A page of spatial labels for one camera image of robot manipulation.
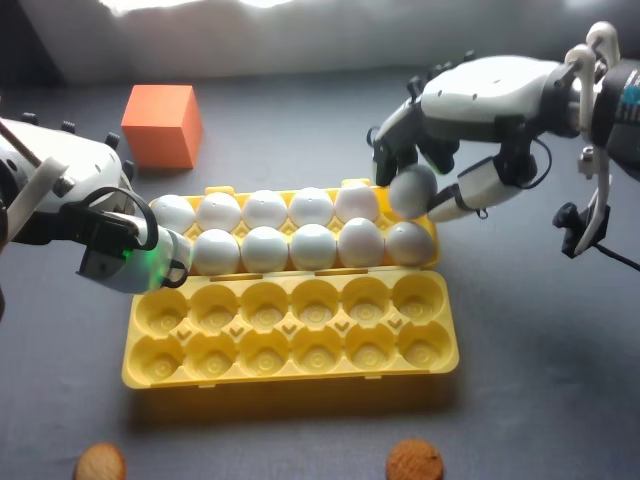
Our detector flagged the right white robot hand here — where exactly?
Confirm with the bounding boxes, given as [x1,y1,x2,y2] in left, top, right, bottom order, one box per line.
[368,49,560,225]

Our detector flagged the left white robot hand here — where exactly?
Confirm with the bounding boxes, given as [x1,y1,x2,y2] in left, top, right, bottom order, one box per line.
[0,112,194,294]

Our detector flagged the white egg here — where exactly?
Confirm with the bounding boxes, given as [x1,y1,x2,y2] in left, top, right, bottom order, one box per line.
[241,188,289,230]
[385,221,435,266]
[195,191,244,232]
[338,218,387,267]
[388,164,439,220]
[148,194,197,232]
[333,180,380,222]
[192,228,241,275]
[288,186,335,226]
[240,225,290,273]
[289,223,338,270]

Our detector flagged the yellow egg carton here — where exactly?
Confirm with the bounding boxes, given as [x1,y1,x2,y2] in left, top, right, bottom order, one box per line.
[121,177,460,390]

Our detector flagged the orange cube block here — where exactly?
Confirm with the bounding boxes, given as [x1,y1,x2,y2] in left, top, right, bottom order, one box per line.
[121,83,205,171]

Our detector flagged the white sheet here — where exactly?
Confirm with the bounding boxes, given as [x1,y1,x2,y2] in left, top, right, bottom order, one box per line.
[19,0,640,86]

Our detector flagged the grey table cloth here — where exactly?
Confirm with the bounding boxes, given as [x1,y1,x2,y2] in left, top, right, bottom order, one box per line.
[0,64,640,480]

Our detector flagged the tan round biscuit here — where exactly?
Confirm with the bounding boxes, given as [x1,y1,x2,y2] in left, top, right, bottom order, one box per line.
[73,442,127,480]

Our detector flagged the orange-brown round biscuit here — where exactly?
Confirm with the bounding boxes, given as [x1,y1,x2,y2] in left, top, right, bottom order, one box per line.
[385,438,445,480]

